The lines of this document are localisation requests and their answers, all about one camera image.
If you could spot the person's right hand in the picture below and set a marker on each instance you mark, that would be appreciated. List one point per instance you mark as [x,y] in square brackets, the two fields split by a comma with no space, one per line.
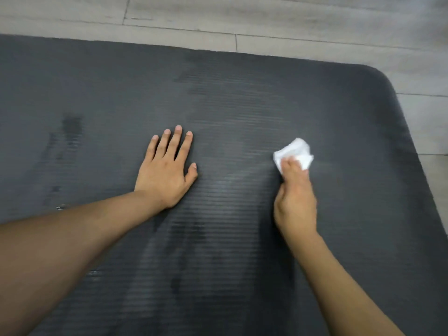
[295,206]

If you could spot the person's right forearm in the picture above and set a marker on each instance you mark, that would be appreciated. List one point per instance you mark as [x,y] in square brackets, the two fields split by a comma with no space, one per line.
[343,293]

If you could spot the white wipe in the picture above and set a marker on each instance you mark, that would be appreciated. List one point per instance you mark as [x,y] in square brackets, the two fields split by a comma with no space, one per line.
[297,148]

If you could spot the person's left hand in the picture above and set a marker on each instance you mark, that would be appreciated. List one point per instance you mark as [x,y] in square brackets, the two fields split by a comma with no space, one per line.
[162,178]

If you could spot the person's left forearm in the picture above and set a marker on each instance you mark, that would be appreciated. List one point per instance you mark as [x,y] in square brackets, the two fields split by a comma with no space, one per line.
[63,255]

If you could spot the dark grey yoga mat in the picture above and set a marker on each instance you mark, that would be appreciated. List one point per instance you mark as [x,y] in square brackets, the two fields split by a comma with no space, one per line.
[350,136]

